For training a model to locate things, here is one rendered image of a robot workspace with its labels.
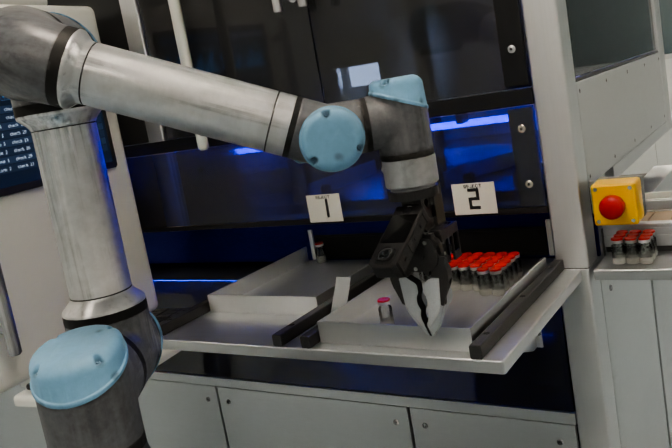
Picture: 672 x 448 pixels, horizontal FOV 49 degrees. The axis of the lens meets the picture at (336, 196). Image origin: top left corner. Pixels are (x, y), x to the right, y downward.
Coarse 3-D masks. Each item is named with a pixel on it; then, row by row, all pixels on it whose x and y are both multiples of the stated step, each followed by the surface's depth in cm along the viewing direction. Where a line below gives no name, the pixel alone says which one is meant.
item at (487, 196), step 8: (456, 184) 140; (464, 184) 139; (472, 184) 138; (480, 184) 137; (488, 184) 136; (456, 192) 140; (464, 192) 139; (472, 192) 138; (480, 192) 137; (488, 192) 137; (456, 200) 140; (464, 200) 139; (480, 200) 138; (488, 200) 137; (456, 208) 141; (464, 208) 140; (488, 208) 137; (496, 208) 136
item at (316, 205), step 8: (312, 200) 158; (320, 200) 157; (328, 200) 156; (336, 200) 155; (312, 208) 159; (320, 208) 158; (336, 208) 155; (312, 216) 159; (320, 216) 158; (336, 216) 156
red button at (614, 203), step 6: (606, 198) 122; (612, 198) 122; (618, 198) 122; (600, 204) 123; (606, 204) 122; (612, 204) 122; (618, 204) 121; (624, 204) 122; (600, 210) 123; (606, 210) 122; (612, 210) 122; (618, 210) 122; (624, 210) 123; (606, 216) 123; (612, 216) 122; (618, 216) 122
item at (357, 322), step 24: (384, 288) 134; (336, 312) 121; (360, 312) 126; (408, 312) 124; (456, 312) 119; (480, 312) 117; (336, 336) 115; (360, 336) 113; (384, 336) 110; (408, 336) 108; (432, 336) 106; (456, 336) 103
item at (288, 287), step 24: (288, 264) 166; (312, 264) 168; (336, 264) 164; (360, 264) 161; (240, 288) 152; (264, 288) 155; (288, 288) 152; (312, 288) 148; (240, 312) 141; (264, 312) 138; (288, 312) 134
